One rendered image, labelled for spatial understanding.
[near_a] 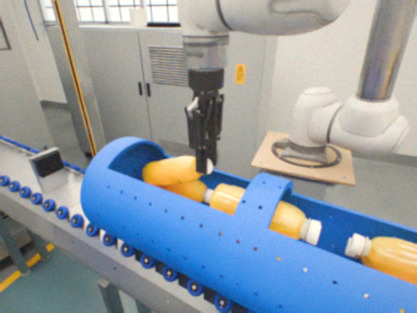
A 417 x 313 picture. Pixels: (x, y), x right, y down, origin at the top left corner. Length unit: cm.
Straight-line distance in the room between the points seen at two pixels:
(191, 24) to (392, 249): 54
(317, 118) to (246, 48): 112
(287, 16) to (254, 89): 170
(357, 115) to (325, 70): 232
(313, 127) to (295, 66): 226
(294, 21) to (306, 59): 288
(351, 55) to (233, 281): 297
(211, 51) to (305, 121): 64
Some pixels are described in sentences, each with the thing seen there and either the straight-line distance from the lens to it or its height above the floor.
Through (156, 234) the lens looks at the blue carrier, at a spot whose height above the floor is 113.
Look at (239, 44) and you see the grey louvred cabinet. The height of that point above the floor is 135.
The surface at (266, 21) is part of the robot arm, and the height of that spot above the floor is 152.
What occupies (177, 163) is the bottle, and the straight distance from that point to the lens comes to 65.
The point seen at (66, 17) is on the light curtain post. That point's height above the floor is 152.
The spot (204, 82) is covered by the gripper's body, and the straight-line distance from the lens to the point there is 51.
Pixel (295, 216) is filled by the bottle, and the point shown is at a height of 120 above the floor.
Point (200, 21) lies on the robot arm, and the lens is 48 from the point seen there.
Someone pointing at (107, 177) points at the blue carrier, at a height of 119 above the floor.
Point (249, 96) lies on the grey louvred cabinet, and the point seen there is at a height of 98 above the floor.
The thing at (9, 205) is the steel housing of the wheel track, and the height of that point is 87.
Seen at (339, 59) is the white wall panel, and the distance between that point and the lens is 326.
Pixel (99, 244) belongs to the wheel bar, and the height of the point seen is 92.
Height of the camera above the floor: 152
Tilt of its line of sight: 30 degrees down
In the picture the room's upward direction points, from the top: straight up
